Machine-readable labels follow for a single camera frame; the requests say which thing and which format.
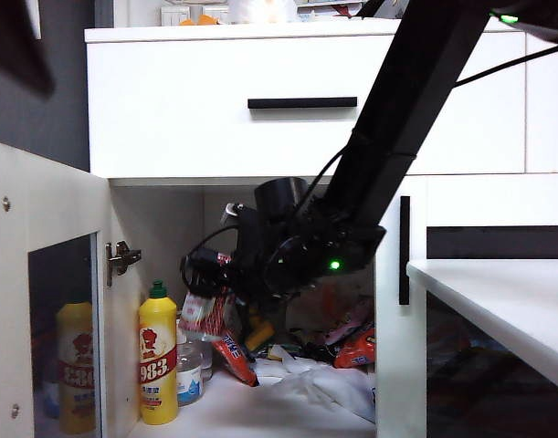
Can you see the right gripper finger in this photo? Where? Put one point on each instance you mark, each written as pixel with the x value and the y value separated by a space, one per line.
pixel 245 315
pixel 201 276

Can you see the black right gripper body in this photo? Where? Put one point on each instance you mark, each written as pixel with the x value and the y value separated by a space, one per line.
pixel 249 269

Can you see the red white beverage can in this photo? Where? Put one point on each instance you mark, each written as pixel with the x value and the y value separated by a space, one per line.
pixel 205 319

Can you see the white glass-panel cabinet door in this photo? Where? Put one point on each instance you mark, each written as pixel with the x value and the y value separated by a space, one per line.
pixel 13 228
pixel 390 365

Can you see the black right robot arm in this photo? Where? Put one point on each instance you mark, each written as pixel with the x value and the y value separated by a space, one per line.
pixel 420 91

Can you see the metal door hinge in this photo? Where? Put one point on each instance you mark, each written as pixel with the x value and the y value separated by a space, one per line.
pixel 121 260

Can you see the white cabinet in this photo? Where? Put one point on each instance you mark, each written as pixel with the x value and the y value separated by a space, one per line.
pixel 214 32

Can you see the orange snack packet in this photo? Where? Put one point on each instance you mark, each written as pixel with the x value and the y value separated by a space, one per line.
pixel 235 360

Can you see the clear plastic bottle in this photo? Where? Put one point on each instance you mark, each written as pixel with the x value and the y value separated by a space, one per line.
pixel 207 360

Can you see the translucent bag with orange contents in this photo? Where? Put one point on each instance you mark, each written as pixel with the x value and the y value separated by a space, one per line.
pixel 319 301

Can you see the clear pump sanitizer bottle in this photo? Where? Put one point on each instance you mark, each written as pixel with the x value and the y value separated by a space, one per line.
pixel 189 374

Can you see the white crumpled plastic bag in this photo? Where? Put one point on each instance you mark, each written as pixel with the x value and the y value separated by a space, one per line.
pixel 315 383

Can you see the yellow detergent bottle green cap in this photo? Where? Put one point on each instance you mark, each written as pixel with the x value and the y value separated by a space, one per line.
pixel 158 365

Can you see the red orange snack bag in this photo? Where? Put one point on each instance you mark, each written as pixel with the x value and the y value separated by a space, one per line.
pixel 356 349

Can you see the wide white drawer front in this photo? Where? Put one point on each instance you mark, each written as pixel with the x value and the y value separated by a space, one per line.
pixel 169 114

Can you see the orange paper tiger box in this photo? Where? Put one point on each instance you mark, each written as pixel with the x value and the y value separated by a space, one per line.
pixel 205 19

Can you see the translucent white plastic bag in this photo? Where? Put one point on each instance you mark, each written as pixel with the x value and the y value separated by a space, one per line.
pixel 260 11

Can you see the white teal printed box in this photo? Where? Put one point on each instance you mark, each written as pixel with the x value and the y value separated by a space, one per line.
pixel 329 7

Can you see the black slanted object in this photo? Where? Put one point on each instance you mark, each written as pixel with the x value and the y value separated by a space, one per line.
pixel 372 7

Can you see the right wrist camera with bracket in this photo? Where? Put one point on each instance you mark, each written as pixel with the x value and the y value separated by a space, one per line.
pixel 235 214

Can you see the white wall socket box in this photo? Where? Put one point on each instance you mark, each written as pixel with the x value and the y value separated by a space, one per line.
pixel 214 10
pixel 174 16

